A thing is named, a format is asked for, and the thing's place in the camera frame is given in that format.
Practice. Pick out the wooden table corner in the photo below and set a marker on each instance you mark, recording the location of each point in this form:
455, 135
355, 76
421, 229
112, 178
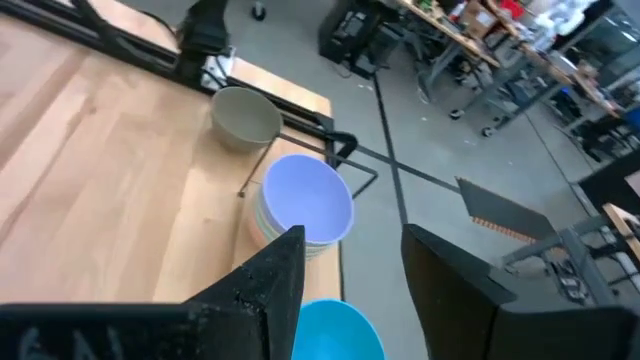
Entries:
620, 220

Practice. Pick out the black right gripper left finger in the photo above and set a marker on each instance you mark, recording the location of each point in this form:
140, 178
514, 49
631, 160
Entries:
200, 330

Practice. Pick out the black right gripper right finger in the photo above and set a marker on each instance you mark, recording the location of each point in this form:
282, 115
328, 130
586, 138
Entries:
460, 320

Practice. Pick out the taupe grey bowl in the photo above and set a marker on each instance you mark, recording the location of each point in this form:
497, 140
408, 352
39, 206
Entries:
245, 117

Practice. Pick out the dark floor mat orange edge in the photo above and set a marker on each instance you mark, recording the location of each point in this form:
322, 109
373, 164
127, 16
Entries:
500, 210

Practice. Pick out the blue bowl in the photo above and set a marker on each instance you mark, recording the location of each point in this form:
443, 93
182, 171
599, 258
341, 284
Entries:
335, 335

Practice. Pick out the black caster wheel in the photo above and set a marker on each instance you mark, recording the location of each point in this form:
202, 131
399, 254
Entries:
258, 10

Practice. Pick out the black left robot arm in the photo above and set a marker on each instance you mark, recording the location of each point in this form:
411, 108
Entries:
202, 30

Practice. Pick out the black office chair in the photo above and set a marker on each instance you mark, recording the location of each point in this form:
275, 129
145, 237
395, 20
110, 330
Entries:
600, 135

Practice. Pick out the cardboard box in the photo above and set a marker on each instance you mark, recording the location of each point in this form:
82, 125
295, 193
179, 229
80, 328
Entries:
477, 20

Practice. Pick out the lavender bowl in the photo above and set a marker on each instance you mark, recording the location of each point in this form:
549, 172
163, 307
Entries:
307, 195

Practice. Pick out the black aluminium table frame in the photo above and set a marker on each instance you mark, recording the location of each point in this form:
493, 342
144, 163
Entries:
305, 114

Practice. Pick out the silver arm base bracket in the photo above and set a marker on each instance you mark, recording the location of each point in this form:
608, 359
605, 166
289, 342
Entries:
220, 67

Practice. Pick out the grey metal table frame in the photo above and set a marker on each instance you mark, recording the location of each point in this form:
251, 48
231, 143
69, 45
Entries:
575, 245

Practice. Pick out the black computer tower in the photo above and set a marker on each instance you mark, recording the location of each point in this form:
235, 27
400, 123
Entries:
350, 30

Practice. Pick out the wooden workbench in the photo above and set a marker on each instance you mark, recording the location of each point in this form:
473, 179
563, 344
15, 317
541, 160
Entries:
565, 75
465, 45

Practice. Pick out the peach orange bowl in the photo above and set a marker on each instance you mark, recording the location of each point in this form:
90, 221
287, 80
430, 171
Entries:
250, 225

